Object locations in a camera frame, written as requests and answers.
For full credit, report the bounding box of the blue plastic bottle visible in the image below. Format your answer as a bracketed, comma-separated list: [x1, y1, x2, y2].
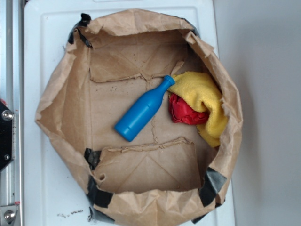
[114, 75, 175, 142]

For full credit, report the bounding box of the red crumpled object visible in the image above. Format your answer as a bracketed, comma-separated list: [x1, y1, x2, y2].
[168, 93, 209, 125]

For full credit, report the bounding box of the yellow microfiber cloth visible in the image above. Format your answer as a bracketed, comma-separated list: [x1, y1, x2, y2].
[168, 72, 228, 147]

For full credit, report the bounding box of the brown paper bag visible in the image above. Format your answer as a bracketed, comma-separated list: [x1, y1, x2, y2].
[36, 9, 243, 226]

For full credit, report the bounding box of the white plastic tray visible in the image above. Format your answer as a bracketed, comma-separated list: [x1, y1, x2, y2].
[23, 0, 236, 226]

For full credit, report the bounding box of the black mounting bracket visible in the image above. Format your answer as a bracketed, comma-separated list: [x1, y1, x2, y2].
[0, 99, 14, 172]

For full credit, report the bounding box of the aluminium frame rail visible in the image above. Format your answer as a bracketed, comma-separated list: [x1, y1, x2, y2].
[0, 0, 25, 226]

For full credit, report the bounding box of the silver corner bracket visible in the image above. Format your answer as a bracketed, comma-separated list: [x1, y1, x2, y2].
[0, 205, 20, 226]

